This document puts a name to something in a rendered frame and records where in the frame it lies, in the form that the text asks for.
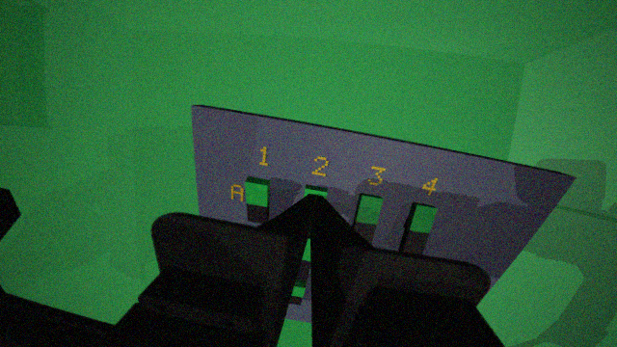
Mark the grey switch panel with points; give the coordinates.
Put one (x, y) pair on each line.
(397, 195)

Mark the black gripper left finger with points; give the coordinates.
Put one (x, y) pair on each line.
(269, 255)

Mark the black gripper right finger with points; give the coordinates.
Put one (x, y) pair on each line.
(344, 266)

